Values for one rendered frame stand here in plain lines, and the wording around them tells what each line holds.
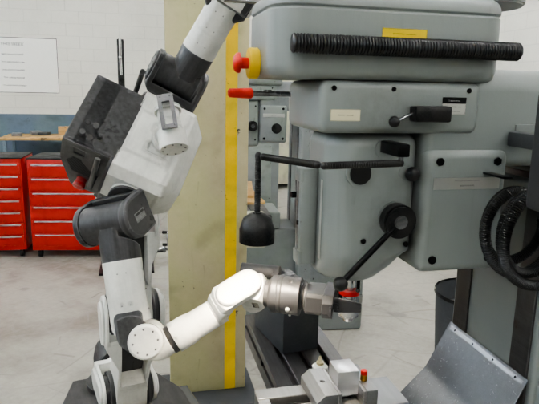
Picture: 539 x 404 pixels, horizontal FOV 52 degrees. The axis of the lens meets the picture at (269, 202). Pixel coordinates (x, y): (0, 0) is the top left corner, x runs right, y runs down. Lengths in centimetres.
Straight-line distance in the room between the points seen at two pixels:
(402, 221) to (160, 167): 59
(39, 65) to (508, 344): 945
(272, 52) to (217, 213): 196
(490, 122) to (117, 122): 84
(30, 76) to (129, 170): 897
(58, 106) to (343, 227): 926
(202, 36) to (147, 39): 869
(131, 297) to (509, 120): 89
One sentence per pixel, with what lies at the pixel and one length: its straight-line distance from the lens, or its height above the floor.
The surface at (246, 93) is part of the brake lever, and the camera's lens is 122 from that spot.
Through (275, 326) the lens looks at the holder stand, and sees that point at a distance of 172.
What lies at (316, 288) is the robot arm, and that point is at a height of 126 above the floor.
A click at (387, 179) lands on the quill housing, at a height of 154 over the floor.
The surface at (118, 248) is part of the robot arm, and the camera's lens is 128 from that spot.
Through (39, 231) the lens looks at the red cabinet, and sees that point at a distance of 591.
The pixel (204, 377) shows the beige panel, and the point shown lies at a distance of 326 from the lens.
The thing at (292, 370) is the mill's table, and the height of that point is 93.
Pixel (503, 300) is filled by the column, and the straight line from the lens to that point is 143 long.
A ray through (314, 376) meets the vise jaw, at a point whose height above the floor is 104.
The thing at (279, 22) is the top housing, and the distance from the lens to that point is 104.
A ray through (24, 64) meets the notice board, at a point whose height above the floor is 201.
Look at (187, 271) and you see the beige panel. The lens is 300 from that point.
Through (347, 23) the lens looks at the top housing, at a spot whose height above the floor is 183.
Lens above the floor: 171
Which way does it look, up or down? 12 degrees down
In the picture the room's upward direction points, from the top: 1 degrees clockwise
